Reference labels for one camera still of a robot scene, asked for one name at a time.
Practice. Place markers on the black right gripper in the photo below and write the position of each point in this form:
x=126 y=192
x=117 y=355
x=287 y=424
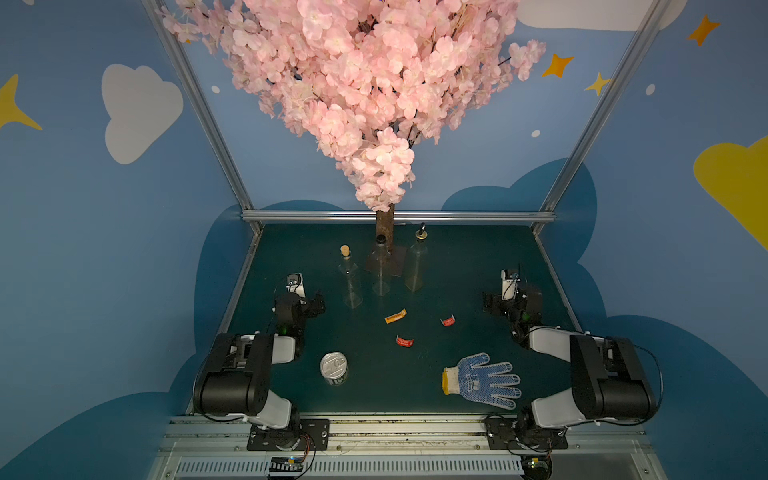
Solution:
x=496 y=303

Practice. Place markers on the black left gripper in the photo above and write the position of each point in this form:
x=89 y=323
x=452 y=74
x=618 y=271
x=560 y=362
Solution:
x=310 y=303

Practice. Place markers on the cork stoppered glass bottle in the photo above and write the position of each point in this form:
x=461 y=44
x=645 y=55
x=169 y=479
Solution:
x=350 y=279

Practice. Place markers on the clear square glass bottle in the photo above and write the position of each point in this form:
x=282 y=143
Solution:
x=416 y=260

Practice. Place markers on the black capped glass bottle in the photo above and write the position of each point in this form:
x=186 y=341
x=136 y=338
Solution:
x=380 y=267

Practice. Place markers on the yellow bottle label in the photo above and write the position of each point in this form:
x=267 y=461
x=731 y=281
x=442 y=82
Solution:
x=396 y=317

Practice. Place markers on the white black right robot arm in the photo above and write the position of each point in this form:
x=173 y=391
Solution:
x=608 y=382

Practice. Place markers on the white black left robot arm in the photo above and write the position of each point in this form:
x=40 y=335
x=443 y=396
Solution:
x=235 y=378

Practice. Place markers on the blue dotted work glove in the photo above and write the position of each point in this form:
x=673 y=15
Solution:
x=477 y=380

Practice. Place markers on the aluminium back crossbar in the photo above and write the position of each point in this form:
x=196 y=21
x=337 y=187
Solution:
x=318 y=216

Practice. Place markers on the small green circuit board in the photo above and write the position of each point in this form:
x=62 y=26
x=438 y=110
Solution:
x=285 y=466

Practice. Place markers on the pink cherry blossom tree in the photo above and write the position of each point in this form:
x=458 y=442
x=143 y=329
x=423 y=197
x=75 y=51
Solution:
x=367 y=79

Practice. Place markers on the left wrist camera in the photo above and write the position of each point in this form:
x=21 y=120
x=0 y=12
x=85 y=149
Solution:
x=295 y=284

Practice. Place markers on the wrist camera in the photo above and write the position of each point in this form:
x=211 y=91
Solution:
x=510 y=280
x=295 y=284

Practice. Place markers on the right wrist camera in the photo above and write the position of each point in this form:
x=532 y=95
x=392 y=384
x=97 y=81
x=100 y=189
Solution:
x=510 y=280

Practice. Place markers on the brown tree base plate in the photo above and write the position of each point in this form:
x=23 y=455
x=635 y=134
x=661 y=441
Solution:
x=397 y=260

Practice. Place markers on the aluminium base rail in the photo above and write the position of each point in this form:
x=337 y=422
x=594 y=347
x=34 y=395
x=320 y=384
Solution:
x=410 y=446

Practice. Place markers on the aluminium frame post left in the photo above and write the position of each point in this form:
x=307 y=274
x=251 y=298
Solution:
x=200 y=106

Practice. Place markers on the aluminium frame post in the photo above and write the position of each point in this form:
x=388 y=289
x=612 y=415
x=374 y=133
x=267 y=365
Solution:
x=200 y=106
x=638 y=47

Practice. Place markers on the aluminium frame post right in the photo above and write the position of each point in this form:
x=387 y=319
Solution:
x=638 y=47

